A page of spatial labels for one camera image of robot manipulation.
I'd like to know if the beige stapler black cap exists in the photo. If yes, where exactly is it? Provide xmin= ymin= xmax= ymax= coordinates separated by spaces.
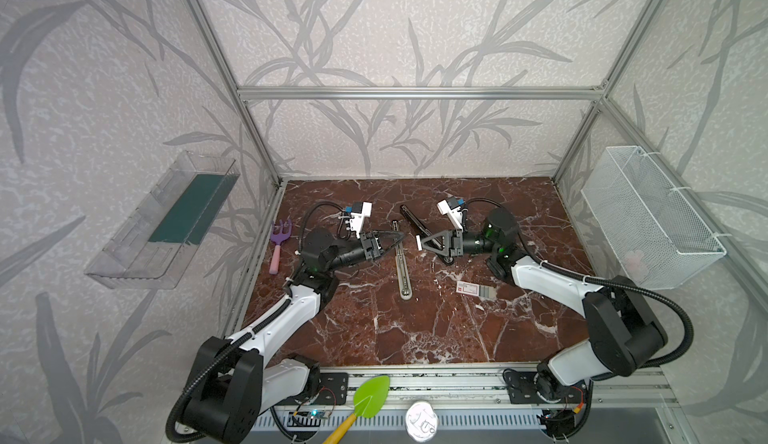
xmin=391 ymin=220 xmax=413 ymax=301

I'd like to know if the white red staple box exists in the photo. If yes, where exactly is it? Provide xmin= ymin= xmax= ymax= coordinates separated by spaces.
xmin=456 ymin=281 xmax=497 ymax=300

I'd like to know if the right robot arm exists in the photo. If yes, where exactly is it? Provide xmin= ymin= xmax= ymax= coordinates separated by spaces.
xmin=417 ymin=197 xmax=695 ymax=403

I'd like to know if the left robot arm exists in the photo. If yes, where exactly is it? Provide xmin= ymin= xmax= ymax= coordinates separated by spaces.
xmin=165 ymin=202 xmax=406 ymax=443

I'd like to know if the purple pink toy rake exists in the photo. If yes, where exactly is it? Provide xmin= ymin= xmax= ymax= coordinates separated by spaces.
xmin=269 ymin=218 xmax=293 ymax=275

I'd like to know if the green plastic toy shovel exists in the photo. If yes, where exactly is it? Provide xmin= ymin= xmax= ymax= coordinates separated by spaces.
xmin=324 ymin=375 xmax=390 ymax=444

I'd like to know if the crumpled white paper cup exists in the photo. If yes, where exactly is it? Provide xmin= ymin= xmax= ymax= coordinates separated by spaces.
xmin=405 ymin=401 xmax=439 ymax=443

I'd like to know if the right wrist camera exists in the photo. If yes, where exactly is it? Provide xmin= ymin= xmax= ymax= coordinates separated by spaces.
xmin=437 ymin=197 xmax=465 ymax=231

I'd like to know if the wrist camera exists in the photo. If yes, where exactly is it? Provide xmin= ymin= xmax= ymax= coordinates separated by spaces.
xmin=437 ymin=197 xmax=465 ymax=231
xmin=341 ymin=202 xmax=372 ymax=239

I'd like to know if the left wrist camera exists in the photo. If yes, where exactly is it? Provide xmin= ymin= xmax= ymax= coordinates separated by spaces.
xmin=341 ymin=202 xmax=372 ymax=239

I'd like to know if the aluminium front rail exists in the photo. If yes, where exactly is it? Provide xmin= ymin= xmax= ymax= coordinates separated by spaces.
xmin=321 ymin=362 xmax=680 ymax=411

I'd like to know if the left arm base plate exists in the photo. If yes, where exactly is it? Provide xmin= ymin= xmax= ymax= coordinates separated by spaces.
xmin=302 ymin=371 xmax=349 ymax=406

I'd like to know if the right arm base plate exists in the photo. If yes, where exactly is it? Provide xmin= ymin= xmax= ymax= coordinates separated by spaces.
xmin=502 ymin=368 xmax=587 ymax=406

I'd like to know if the white wire mesh basket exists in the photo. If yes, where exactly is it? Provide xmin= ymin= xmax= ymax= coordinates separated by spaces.
xmin=582 ymin=146 xmax=727 ymax=291

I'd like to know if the clear plastic wall tray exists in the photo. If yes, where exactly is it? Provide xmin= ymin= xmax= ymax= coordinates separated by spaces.
xmin=85 ymin=151 xmax=240 ymax=290

